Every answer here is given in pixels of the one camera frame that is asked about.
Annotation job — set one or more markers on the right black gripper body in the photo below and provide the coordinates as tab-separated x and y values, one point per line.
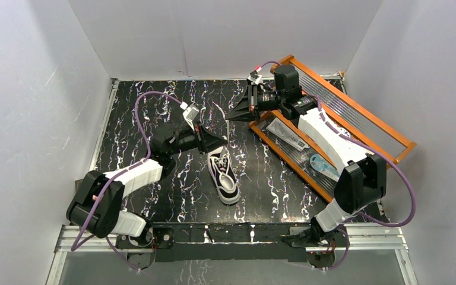
269	101

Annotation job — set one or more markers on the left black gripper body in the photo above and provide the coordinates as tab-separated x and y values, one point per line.
202	139

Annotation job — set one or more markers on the black white sneaker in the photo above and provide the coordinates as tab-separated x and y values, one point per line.
225	182

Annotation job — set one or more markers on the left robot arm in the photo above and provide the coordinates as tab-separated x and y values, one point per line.
96	206

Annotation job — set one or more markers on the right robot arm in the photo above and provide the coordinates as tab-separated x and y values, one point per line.
362	172

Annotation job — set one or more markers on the grey patterned packet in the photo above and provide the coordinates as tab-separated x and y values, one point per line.
281	130

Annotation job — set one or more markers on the light blue oval packet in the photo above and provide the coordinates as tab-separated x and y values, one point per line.
322	166

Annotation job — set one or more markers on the orange wooden tiered shelf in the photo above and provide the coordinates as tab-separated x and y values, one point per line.
345	112

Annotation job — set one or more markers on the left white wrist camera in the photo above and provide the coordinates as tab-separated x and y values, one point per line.
189	114

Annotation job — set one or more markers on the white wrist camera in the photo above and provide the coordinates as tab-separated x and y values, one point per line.
255	77
189	114

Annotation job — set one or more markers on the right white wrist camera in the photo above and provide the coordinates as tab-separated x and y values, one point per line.
255	77

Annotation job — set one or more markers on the black base frame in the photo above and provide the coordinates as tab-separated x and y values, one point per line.
293	242

